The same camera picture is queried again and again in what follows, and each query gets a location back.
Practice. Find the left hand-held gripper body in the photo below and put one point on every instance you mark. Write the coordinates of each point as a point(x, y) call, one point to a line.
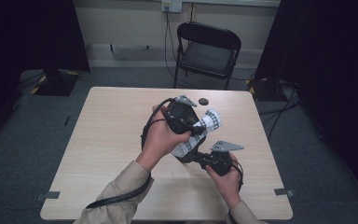
point(181, 119)

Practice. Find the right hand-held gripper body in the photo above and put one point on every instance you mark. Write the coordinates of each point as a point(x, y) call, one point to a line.
point(220, 161)

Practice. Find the white checked cloth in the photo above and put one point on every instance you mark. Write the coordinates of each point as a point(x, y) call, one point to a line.
point(211, 121)

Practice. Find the person's right hand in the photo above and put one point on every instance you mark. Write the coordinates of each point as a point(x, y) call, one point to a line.
point(229, 186)

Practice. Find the person's left hand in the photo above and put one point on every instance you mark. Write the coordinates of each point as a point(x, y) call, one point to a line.
point(160, 140)

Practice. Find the black round table grommet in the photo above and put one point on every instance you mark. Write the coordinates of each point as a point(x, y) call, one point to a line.
point(203, 101)

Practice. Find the black folding chair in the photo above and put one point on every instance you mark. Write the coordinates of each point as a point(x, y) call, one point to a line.
point(208, 56)

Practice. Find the grey tape strip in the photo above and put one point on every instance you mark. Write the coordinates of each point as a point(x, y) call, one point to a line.
point(51, 195)
point(282, 192)

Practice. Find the black stand base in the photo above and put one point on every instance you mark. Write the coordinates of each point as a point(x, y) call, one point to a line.
point(56, 83)
point(265, 90)

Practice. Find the dark curtain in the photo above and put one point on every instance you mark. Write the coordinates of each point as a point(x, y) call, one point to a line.
point(28, 37)
point(332, 62)

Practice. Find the white wall socket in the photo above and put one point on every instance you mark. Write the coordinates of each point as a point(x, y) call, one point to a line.
point(171, 5)

